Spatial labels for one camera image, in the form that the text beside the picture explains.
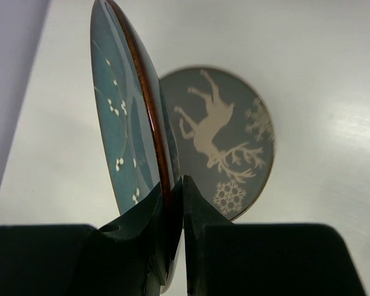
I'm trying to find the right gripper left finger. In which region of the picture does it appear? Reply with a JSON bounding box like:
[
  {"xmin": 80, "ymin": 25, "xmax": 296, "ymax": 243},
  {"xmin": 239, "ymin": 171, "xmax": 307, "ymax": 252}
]
[{"xmin": 89, "ymin": 179, "xmax": 183, "ymax": 295}]

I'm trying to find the dark teal blossom plate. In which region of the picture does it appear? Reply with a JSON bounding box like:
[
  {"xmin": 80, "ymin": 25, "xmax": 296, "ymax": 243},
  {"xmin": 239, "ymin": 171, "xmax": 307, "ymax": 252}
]
[{"xmin": 79, "ymin": 1, "xmax": 181, "ymax": 279}]

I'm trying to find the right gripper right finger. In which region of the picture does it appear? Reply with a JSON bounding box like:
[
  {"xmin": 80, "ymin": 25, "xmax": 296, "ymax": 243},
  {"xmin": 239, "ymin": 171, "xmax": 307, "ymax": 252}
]
[{"xmin": 182, "ymin": 175, "xmax": 233, "ymax": 295}]

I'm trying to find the grey deer plate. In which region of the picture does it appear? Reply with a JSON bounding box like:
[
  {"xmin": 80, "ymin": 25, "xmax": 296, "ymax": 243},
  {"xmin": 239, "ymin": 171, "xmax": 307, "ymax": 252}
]
[{"xmin": 160, "ymin": 65, "xmax": 275, "ymax": 220}]

